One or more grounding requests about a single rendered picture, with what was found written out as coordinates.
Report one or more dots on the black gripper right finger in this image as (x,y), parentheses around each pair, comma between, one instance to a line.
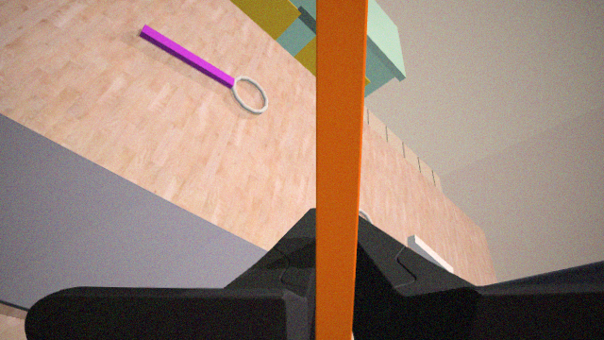
(400,295)

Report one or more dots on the orange bar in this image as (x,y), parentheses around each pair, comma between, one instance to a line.
(341,27)

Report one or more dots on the purple wand with white loop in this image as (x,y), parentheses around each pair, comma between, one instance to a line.
(152,36)

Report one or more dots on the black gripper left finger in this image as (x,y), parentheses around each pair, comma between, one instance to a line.
(274,299)

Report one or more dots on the white rectangular bar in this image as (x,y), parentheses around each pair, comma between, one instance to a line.
(423,249)

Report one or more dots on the grey loop with yellow handle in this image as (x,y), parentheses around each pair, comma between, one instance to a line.
(366,215)

